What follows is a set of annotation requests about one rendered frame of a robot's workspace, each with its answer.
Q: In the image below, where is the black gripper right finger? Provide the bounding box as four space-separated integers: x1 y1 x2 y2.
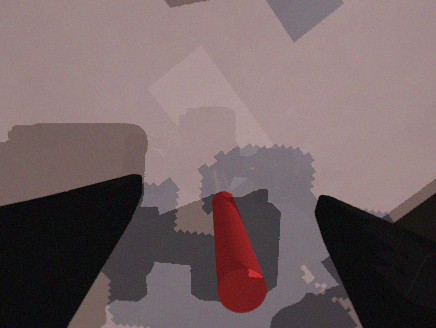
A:
315 195 436 328

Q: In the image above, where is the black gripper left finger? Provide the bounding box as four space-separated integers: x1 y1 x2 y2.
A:
0 174 142 328

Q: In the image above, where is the red peg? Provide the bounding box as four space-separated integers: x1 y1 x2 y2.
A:
212 191 267 313

